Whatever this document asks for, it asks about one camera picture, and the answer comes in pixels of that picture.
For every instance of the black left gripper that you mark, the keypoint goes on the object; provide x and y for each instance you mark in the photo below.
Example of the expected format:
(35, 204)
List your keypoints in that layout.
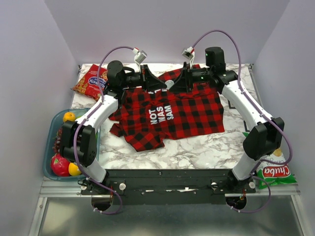
(149, 82)

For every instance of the green chips bag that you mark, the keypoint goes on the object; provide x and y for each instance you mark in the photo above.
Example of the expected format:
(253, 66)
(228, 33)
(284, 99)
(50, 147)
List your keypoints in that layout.
(275, 174)

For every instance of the dark red grapes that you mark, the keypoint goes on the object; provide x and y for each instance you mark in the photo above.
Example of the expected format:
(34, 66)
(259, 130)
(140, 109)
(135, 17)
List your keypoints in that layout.
(56, 146)

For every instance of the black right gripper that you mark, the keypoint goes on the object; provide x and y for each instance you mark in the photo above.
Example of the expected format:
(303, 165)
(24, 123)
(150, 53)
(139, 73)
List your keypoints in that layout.
(185, 79)

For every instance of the orange mandarin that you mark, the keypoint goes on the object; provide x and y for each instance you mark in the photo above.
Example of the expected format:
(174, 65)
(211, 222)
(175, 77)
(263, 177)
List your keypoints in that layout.
(69, 116)

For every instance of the clear round sticker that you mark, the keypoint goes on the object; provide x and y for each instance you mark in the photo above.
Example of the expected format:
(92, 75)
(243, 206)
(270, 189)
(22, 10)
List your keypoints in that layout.
(169, 84)

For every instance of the black wire stand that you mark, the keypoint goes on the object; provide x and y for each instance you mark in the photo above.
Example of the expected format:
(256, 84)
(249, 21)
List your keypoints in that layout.
(230, 105)

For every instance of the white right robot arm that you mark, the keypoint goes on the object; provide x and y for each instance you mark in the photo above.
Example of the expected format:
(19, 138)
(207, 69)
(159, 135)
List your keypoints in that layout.
(265, 131)

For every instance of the red black plaid shirt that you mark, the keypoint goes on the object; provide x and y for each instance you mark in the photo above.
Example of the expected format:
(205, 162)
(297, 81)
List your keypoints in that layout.
(146, 119)

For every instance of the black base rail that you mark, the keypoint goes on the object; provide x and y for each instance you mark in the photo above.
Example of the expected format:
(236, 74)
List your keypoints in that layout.
(170, 187)

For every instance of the red dragon fruit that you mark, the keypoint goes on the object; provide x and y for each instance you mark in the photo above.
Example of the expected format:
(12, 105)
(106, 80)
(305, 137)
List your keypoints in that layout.
(59, 165)

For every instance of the teal plastic fruit tray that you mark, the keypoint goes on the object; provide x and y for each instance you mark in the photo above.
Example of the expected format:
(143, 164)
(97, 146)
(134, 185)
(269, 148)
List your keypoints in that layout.
(56, 124)

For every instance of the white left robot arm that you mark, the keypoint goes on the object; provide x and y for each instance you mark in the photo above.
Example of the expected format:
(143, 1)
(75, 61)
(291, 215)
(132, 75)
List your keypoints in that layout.
(78, 140)

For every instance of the yellow lemon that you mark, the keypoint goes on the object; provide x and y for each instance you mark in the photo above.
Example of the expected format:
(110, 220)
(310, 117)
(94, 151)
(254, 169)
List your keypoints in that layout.
(73, 170)

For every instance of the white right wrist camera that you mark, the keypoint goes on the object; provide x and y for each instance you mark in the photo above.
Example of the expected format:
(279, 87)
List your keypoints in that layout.
(189, 54)

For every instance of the red candy bag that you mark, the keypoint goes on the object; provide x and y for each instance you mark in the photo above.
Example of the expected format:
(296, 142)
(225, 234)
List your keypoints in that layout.
(88, 85)

